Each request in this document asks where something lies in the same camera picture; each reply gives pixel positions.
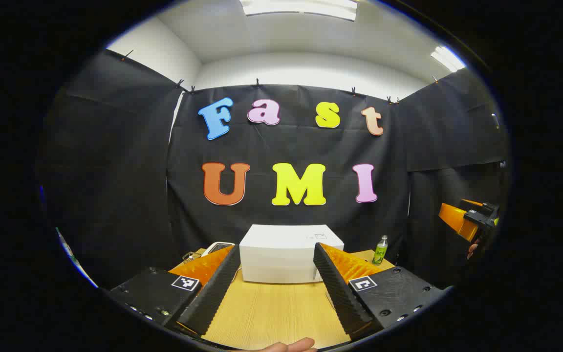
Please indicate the small ceiling light panel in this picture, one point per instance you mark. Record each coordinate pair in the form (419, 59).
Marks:
(447, 58)

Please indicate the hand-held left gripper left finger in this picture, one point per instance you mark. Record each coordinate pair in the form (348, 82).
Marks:
(213, 293)

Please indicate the green label drink bottle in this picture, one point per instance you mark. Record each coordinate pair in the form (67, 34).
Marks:
(380, 252)

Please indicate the white microwave oven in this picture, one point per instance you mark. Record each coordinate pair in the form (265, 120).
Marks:
(276, 254)

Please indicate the black backdrop cloth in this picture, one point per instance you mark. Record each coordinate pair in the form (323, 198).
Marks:
(301, 146)

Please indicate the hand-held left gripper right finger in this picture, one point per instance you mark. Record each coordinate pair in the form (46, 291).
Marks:
(340, 293)

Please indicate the white toaster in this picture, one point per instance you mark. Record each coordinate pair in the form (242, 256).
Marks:
(215, 247)

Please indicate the large ceiling light panel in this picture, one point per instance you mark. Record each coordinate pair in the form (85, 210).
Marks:
(301, 7)

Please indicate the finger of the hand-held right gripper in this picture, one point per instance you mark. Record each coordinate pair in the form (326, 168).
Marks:
(455, 220)

